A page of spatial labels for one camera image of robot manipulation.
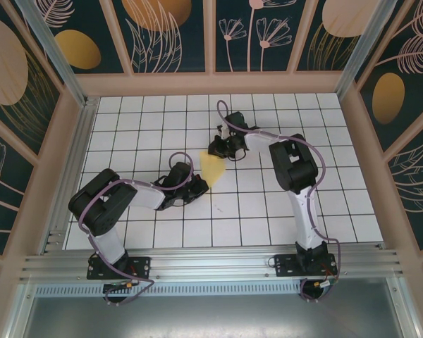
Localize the yellow cloth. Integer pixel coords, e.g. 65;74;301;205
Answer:
199;150;227;190

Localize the grey metal sheet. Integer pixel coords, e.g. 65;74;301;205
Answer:
17;295;410;338

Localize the long aluminium base rail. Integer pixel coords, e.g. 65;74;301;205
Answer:
19;248;408;282

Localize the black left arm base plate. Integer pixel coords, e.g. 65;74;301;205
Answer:
87;255;152;281

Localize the slotted grey cable duct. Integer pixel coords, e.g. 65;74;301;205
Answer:
35;284;304;297

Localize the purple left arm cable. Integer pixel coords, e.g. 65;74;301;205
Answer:
78;151;195;307

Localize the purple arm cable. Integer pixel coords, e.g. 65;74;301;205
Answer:
78;151;195;307
216;100;341;303

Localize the aluminium side rail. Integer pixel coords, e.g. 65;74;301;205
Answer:
40;98;99;254

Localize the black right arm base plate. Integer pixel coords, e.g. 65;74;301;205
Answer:
274;253;339;279

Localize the aluminium corner post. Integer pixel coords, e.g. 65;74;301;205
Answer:
334;0;399;101
16;0;89;106

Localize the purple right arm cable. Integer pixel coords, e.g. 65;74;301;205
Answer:
216;100;341;303

